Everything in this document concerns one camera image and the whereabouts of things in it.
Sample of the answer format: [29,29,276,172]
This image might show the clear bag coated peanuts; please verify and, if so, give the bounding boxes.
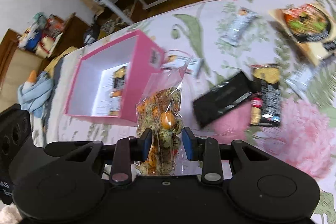
[136,64,187,176]

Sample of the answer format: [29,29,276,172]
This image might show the black gold snack packet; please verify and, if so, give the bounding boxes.
[250,64,281,127]

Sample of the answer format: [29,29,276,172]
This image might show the small white snack bar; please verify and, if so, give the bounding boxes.
[161,50,204,79]

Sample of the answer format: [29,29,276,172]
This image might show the white snack bar packet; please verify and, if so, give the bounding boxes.
[221,7,259,47]

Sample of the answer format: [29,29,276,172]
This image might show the instant noodle bag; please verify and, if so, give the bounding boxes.
[269,3,335,67]

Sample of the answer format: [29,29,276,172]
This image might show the blue goose plush toy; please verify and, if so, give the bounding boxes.
[17,71,54,118]

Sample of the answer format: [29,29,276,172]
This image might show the black flat packet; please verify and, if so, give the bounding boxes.
[193,71,254,128]

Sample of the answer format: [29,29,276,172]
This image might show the pink cardboard box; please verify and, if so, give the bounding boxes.
[64,30,164,125]

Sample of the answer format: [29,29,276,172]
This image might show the blue white gift basket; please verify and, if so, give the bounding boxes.
[18,27,42,51]

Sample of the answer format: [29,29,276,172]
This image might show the floral bed sheet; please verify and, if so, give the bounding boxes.
[33,0,335,223]

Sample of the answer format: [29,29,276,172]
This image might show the white snack bar by noodles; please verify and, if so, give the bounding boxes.
[285,64,318,98]

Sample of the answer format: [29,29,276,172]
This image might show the wooden nightstand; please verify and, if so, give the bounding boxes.
[34,13,89,59]

